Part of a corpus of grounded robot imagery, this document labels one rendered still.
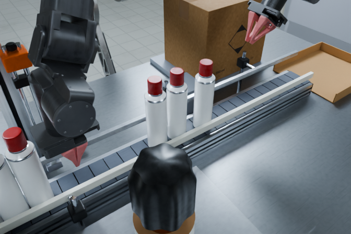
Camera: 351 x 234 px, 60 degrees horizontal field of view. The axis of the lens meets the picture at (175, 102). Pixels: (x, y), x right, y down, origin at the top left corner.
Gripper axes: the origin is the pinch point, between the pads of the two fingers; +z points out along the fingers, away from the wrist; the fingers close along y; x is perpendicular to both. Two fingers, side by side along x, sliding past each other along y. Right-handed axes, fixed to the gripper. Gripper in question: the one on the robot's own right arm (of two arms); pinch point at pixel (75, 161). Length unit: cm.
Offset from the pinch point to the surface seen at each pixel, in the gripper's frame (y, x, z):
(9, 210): -13.6, 3.6, 8.0
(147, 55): 125, 191, 102
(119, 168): 8.9, 2.0, 10.1
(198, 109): 33.7, 4.5, 6.8
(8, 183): -11.7, 4.0, 1.6
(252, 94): 59, 7, 14
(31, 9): 66, 385, 100
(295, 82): 71, 1, 11
